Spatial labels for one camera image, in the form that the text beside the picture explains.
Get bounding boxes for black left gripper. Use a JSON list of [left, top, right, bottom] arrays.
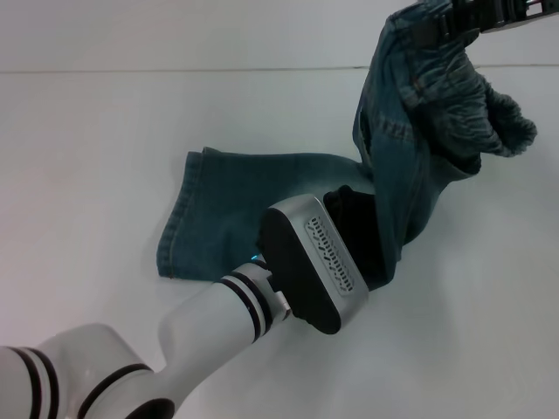
[[323, 185, 390, 292]]

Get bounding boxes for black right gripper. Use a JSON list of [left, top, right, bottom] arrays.
[[417, 0, 559, 47]]

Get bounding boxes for blue denim shorts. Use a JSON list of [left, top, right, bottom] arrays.
[[155, 0, 538, 292]]

